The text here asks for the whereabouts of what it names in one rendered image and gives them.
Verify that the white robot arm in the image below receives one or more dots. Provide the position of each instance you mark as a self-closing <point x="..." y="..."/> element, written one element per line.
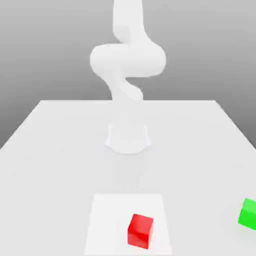
<point x="128" y="60"/>

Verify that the small green cube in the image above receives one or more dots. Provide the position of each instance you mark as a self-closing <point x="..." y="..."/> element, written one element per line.
<point x="249" y="214"/>

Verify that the small red cube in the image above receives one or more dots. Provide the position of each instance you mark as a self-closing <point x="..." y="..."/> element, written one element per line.
<point x="140" y="230"/>

